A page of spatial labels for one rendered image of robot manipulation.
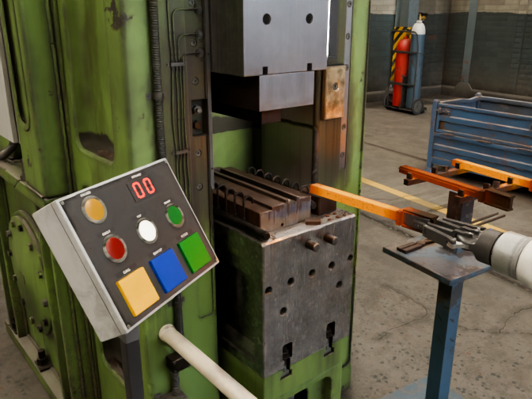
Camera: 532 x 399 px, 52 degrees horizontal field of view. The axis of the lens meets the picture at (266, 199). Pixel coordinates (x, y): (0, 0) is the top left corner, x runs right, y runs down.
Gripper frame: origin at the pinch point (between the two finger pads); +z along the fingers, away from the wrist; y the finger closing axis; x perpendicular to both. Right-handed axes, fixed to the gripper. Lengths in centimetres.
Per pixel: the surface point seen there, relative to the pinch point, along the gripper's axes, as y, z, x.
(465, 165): 69, 30, -6
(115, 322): -69, 16, -9
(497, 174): 67, 17, -5
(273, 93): -8, 44, 24
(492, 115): 350, 175, -44
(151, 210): -52, 31, 5
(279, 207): -5.2, 43.8, -8.6
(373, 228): 194, 169, -109
